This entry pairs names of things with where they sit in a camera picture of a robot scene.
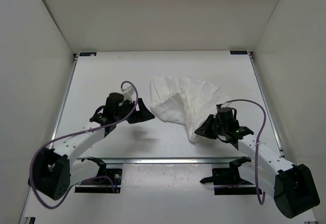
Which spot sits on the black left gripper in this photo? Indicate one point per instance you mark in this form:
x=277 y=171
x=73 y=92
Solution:
x=143 y=114

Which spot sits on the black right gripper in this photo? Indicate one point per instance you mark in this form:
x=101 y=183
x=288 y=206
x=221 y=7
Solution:
x=204 y=130

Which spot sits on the white pleated skirt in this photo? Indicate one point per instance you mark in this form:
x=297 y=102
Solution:
x=185 y=101

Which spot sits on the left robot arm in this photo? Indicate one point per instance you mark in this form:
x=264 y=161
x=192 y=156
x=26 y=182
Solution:
x=53 y=171

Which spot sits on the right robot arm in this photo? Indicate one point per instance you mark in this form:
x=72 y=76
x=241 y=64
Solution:
x=290 y=185

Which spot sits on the right blue corner label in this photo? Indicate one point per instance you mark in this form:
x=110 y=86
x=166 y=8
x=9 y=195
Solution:
x=238 y=52

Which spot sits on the blue corner label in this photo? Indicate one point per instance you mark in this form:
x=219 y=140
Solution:
x=87 y=54
x=238 y=52

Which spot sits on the left blue corner label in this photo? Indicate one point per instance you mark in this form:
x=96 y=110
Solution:
x=87 y=54

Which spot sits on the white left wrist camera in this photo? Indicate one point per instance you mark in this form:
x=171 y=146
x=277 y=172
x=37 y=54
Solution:
x=128 y=93

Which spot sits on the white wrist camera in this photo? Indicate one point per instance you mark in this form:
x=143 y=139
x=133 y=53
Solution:
x=222 y=105
x=128 y=93

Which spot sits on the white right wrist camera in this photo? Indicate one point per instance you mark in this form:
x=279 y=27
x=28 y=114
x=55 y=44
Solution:
x=222 y=105

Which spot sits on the aluminium table edge rail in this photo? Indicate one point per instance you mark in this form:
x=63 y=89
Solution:
x=161 y=160

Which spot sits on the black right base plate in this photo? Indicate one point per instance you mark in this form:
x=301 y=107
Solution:
x=225 y=182

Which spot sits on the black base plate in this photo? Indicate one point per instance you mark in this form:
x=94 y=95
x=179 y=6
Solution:
x=103 y=185
x=225 y=182

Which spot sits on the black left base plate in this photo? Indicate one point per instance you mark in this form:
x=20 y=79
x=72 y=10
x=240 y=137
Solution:
x=103 y=185

